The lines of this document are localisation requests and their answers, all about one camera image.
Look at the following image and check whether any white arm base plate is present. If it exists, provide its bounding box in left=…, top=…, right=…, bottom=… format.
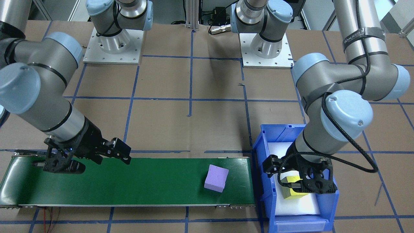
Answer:
left=83, top=28, right=144, bottom=65
left=239, top=32, right=294, bottom=69

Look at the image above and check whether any silver cylindrical connector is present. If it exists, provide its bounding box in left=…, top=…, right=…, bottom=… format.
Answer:
left=208, top=24, right=232, bottom=35

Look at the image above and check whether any thin red wire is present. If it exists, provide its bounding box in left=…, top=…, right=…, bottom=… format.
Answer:
left=41, top=207, right=62, bottom=233

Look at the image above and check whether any purple foam block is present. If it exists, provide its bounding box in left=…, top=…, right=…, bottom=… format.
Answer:
left=204, top=164, right=229, bottom=193

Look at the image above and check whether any black electronic box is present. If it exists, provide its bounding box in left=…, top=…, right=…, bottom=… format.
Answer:
left=210, top=6, right=228, bottom=24

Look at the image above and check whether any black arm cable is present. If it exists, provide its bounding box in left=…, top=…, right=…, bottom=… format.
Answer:
left=96, top=0, right=121, bottom=37
left=278, top=0, right=379, bottom=188

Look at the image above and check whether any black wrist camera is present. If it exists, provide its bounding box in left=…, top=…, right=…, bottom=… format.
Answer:
left=103, top=137, right=132, bottom=165
left=262, top=155, right=282, bottom=178

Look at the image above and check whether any blue plastic bin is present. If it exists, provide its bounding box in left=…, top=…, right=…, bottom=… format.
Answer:
left=252, top=124, right=340, bottom=233

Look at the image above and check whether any white foam pad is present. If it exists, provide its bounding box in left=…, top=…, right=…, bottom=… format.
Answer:
left=268, top=142, right=321, bottom=216

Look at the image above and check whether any yellow foam block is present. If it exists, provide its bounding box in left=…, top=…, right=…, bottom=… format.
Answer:
left=281, top=176, right=309, bottom=199

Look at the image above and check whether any green conveyor belt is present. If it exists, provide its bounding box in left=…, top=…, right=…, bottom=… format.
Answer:
left=0, top=152, right=256, bottom=208

